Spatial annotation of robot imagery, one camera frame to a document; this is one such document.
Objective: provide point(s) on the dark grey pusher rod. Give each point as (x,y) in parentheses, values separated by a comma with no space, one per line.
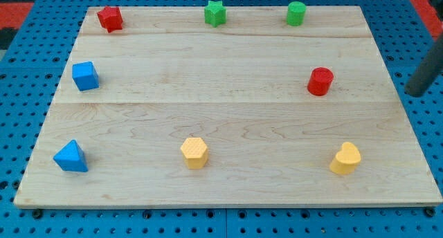
(427,71)

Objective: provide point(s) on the red cylinder block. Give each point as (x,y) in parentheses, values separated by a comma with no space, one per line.
(320,81)

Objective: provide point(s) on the yellow hexagon block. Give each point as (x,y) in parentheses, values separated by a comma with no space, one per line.
(195,153)

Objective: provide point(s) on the yellow heart block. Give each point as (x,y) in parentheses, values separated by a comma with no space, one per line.
(346,160)

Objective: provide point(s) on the green cylinder block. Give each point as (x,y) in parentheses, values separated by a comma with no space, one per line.
(295,13)

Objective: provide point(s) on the green star block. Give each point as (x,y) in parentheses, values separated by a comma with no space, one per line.
(215,13)

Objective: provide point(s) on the wooden board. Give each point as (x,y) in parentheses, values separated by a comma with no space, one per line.
(242,88)

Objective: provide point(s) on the red star block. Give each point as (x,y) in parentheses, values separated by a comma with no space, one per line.
(110,18)

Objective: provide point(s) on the blue cube block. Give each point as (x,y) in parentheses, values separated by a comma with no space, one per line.
(85,76)

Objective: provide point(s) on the blue triangle block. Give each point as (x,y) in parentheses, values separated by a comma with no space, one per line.
(71,158)

